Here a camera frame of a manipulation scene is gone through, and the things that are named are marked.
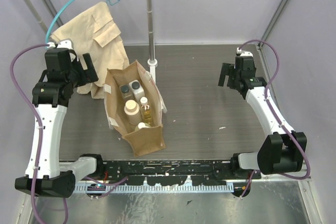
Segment clear bottle black cap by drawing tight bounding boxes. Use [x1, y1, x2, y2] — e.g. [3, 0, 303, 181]
[120, 84, 134, 102]

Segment white bottle black cap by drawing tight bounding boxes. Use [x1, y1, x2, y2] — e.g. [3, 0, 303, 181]
[129, 80, 145, 103]

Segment beige bottle wide cap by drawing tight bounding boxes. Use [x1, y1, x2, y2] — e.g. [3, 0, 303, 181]
[124, 100, 142, 125]

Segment amber bottle white cap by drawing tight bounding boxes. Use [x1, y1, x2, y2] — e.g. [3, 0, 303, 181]
[140, 97, 153, 126]

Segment green pump lotion bottle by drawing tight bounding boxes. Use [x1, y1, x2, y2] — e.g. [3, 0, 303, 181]
[135, 122, 151, 131]

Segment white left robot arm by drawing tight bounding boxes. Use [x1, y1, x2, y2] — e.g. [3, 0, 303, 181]
[15, 47, 227, 198]

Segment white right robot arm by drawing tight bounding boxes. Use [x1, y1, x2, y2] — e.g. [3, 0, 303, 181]
[218, 56, 307, 179]

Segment beige cloth garment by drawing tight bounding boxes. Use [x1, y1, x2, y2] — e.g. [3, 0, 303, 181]
[49, 2, 129, 99]

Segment teal clothes hanger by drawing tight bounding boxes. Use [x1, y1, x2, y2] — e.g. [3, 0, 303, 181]
[45, 0, 120, 45]

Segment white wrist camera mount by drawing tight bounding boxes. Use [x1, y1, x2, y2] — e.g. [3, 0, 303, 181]
[236, 47, 253, 57]

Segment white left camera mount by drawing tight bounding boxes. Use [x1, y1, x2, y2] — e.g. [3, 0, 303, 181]
[46, 39, 79, 62]

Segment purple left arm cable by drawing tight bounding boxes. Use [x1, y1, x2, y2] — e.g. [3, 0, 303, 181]
[9, 43, 69, 224]

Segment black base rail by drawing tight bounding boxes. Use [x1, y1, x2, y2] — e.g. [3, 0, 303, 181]
[89, 159, 251, 186]

